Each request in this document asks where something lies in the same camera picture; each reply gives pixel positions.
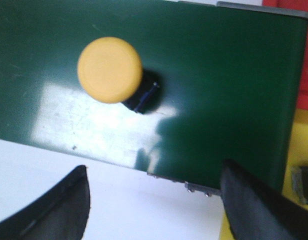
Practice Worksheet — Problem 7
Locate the yellow plastic bin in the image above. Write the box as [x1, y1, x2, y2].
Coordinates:
[219, 109, 308, 240]

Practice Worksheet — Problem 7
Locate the red plastic bin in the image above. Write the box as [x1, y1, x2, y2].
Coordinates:
[262, 0, 308, 110]

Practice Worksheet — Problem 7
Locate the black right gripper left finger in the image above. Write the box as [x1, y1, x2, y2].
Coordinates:
[0, 165, 91, 240]

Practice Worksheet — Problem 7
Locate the aluminium conveyor frame rail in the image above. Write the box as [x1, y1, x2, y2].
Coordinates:
[146, 172, 222, 198]

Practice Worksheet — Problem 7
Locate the yellow mushroom push button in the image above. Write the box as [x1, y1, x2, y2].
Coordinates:
[77, 36, 160, 113]
[291, 165, 308, 205]

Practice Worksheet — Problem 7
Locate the green conveyor belt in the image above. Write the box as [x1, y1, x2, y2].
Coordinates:
[0, 0, 308, 190]

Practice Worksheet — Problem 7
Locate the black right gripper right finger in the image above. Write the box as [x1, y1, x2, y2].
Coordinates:
[220, 159, 308, 240]

